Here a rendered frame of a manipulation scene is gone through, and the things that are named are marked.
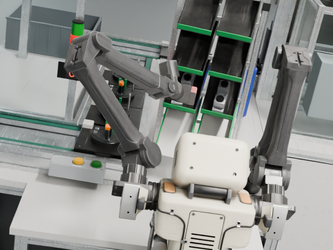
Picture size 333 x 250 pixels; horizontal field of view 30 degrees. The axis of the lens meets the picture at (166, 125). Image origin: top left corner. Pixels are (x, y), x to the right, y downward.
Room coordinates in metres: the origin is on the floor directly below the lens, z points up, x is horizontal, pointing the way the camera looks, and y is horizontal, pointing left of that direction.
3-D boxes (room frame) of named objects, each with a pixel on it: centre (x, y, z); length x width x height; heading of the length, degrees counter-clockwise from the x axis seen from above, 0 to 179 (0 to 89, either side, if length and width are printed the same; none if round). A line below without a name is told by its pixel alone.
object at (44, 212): (2.13, 0.04, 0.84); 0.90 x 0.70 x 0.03; 95
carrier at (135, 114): (2.57, 0.24, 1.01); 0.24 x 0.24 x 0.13; 2
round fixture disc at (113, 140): (2.32, 0.23, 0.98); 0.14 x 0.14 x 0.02
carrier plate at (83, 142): (2.32, 0.23, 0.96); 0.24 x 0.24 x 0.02; 2
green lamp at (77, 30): (2.43, 0.43, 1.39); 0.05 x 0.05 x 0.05
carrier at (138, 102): (2.82, 0.25, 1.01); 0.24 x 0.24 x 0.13; 2
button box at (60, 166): (2.10, 0.31, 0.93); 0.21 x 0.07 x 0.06; 92
